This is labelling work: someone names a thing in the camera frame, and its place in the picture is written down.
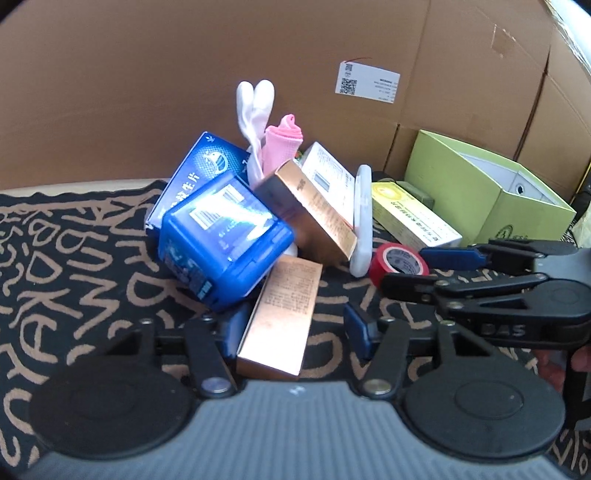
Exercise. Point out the person's right hand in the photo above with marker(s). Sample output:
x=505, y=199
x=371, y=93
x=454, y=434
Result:
x=549, y=364

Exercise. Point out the white long plastic case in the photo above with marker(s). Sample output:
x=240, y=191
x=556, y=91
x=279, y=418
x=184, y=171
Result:
x=362, y=221

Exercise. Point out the white shipping label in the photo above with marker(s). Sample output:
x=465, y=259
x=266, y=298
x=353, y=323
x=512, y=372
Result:
x=367, y=82

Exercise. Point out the blue cardboard medicine box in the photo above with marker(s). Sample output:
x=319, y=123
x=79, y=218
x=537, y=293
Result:
x=203, y=157

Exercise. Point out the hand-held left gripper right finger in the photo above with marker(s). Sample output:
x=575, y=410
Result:
x=359, y=330

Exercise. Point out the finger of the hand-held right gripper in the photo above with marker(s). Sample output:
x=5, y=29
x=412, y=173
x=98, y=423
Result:
x=411, y=287
x=450, y=257

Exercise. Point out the pink cloth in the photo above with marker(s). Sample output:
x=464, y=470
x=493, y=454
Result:
x=279, y=147

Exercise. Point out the dark green block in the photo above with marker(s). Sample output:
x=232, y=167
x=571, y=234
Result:
x=422, y=194

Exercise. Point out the large brown cardboard box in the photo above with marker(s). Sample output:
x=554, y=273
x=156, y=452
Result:
x=138, y=92

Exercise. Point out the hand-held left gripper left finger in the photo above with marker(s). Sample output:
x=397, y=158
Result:
x=233, y=330

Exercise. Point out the red tape roll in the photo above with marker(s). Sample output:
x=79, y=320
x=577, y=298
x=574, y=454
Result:
x=376, y=266

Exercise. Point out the light green cardboard box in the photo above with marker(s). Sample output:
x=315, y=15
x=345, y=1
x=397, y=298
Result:
x=443, y=170

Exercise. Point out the blue plastic container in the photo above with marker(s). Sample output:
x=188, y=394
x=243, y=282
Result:
x=221, y=258

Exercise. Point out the gold rectangular box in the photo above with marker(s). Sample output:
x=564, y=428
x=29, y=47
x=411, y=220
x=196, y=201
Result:
x=277, y=318
x=304, y=212

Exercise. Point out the yellow white medicine box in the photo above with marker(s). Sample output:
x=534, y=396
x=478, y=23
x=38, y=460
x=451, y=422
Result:
x=406, y=212

